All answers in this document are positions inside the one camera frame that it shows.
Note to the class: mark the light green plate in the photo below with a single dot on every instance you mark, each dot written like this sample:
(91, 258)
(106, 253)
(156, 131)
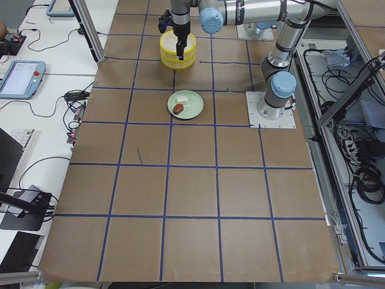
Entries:
(192, 109)

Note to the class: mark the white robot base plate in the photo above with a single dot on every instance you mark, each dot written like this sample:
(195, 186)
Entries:
(262, 116)

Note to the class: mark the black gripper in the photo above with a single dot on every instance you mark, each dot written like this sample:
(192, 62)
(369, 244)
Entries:
(181, 29)

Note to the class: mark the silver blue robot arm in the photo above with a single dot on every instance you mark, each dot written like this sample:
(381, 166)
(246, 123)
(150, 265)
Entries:
(294, 15)

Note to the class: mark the white bun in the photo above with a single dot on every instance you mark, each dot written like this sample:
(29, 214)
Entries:
(182, 99)

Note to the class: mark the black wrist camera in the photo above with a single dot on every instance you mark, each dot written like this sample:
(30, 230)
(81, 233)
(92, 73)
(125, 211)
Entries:
(164, 21)

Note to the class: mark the brown bun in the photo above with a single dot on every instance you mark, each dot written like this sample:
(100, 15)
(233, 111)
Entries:
(178, 108)

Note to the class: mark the black power adapter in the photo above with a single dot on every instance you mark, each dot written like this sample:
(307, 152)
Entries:
(76, 96)

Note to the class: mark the yellow bamboo steamer bottom layer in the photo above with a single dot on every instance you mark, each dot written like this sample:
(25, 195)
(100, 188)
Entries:
(173, 62)

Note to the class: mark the aluminium frame post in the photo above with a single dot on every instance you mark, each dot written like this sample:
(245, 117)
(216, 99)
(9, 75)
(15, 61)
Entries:
(86, 24)

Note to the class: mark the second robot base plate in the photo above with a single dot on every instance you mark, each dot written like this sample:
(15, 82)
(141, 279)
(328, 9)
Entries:
(261, 31)

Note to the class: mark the blue teach pendant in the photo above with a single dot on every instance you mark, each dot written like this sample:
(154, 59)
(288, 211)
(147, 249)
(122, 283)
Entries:
(61, 8)
(22, 79)

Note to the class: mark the black camera stand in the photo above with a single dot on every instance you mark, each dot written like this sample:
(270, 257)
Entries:
(26, 209)

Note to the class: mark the white keyboard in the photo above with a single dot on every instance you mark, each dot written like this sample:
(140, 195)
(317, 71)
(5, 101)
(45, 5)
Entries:
(24, 136)

